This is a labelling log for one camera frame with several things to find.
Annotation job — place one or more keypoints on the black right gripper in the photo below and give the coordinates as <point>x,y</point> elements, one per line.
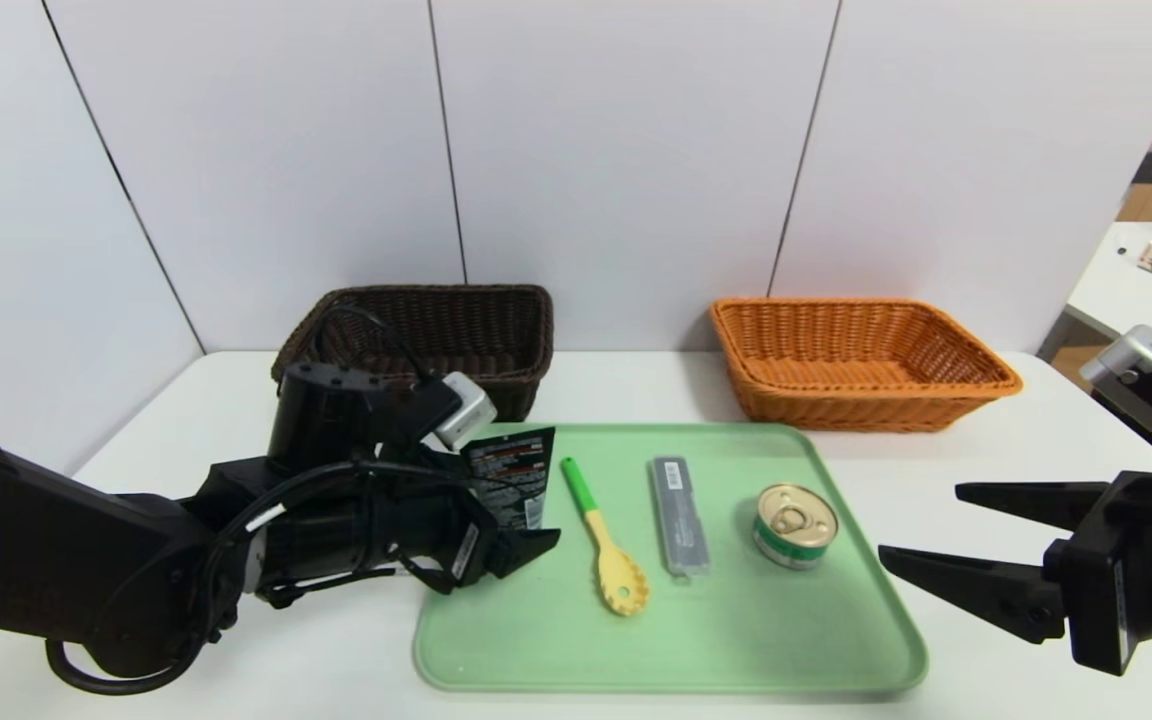
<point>1114,582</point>

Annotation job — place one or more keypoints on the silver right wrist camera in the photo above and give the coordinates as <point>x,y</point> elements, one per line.
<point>1126,352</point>

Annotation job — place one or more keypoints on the light green plastic tray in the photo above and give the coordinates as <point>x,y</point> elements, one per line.
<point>736,630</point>

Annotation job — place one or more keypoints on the white side table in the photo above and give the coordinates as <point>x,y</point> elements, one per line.
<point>1126,285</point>

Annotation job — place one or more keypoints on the dark brown wicker basket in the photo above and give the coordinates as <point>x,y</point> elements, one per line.
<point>496,330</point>

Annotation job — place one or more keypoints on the gold lid green label can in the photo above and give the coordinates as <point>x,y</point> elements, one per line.
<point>794,520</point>

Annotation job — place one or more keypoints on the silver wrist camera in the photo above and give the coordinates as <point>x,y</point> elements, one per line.
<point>471,410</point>
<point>1126,352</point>

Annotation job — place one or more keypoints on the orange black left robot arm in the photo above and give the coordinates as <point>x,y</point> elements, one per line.
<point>56,560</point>

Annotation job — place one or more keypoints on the orange wicker basket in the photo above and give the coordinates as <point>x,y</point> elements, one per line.
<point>836,410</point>

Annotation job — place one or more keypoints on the grey translucent slim plastic case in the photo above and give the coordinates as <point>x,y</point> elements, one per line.
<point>680,520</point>

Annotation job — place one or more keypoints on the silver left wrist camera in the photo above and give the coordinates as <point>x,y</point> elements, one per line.
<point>471,410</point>

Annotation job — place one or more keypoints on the black cosmetic tube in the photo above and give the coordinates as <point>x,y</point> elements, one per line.
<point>516,470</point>

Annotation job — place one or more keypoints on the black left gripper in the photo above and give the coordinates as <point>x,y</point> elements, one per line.
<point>466,553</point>

